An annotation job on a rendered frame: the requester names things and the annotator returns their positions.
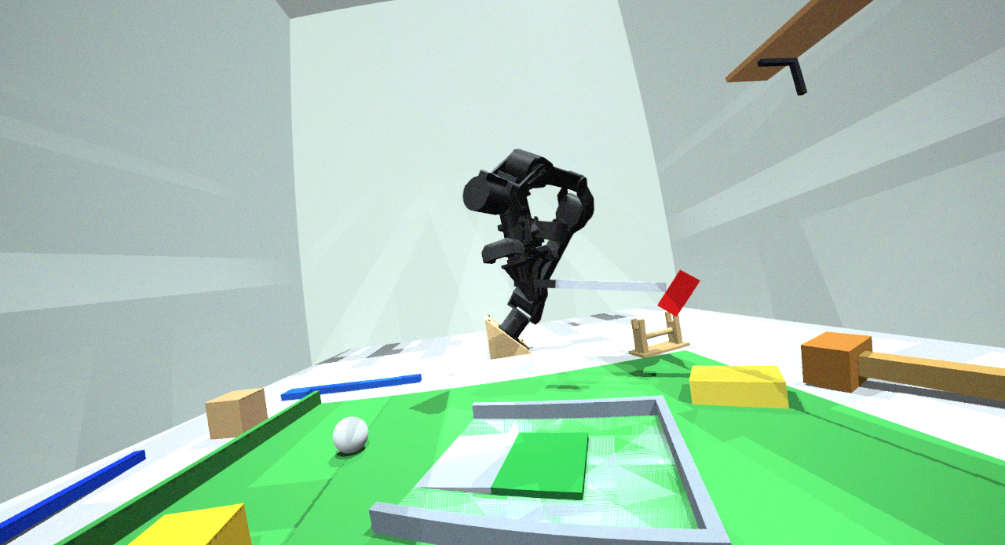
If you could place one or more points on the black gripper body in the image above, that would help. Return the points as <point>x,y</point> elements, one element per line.
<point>513,246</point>

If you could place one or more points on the white golf ball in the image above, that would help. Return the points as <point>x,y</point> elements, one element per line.
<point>350,434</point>

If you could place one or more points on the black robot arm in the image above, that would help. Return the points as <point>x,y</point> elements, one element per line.
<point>504,191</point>

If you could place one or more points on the red putter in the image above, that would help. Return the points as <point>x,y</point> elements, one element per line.
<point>673,300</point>

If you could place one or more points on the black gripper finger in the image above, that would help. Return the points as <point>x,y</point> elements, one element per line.
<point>521,273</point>
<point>536,271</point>

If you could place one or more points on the orange mallet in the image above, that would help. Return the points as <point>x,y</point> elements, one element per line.
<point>843,362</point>

